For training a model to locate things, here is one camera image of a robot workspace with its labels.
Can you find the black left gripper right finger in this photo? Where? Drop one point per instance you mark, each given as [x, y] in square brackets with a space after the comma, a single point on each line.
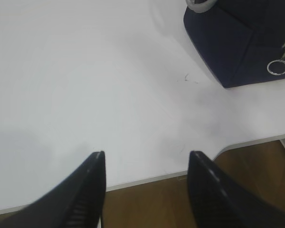
[219, 202]

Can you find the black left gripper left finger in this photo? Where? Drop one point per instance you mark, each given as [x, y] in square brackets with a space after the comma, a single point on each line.
[77, 202]

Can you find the navy blue lunch bag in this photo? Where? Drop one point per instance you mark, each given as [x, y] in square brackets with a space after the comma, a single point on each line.
[242, 42]

